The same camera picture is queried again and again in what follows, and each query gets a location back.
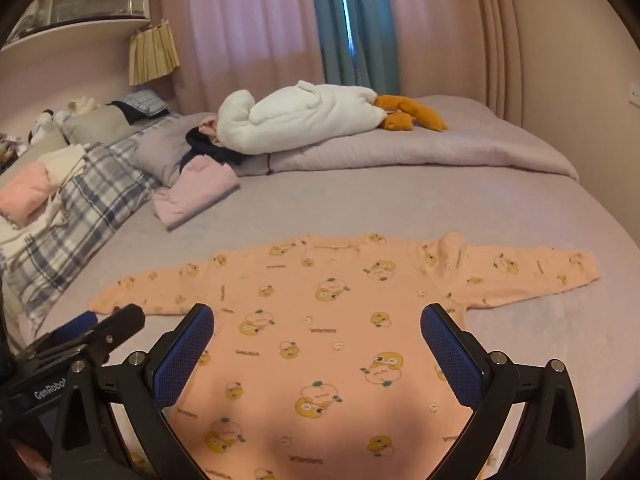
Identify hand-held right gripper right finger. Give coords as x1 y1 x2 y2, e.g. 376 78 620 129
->
420 303 587 480

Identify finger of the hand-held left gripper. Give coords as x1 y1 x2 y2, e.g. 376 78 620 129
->
30 304 146 368
15 311 99 361

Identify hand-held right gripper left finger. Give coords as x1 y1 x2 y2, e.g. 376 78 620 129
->
51 304 217 480

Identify peach printed baby top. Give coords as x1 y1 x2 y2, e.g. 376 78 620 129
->
87 232 601 480

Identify plaid pillow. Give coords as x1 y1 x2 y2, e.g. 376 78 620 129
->
0 141 162 338

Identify pink cloth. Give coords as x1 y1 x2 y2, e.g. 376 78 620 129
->
0 162 62 226

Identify pink folded garment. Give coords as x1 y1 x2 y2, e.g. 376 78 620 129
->
152 155 241 231

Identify lilac bed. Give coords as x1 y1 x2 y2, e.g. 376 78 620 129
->
0 94 636 466

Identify cream cloth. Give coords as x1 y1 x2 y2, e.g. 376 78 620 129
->
37 144 92 187

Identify dark clothing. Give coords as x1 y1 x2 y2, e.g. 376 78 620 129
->
181 127 247 172

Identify grey pillow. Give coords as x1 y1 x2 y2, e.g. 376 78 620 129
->
61 105 168 147

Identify lilac duvet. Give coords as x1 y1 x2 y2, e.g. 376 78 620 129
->
135 95 581 186

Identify small plush toys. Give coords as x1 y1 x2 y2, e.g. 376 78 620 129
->
27 96 104 144

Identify striped pillow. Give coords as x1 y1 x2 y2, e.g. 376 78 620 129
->
117 91 171 117

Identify white plush goose toy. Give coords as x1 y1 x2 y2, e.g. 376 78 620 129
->
217 80 449 156

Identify pleated yellow lamp shade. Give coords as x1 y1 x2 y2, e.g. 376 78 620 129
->
128 18 181 87

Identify pink curtain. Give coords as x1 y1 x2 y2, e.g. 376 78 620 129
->
382 0 523 117
160 0 332 108

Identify teal curtain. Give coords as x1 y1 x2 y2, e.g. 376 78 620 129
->
307 0 402 91

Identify white wall shelf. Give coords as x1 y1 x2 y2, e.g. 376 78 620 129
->
0 0 152 52

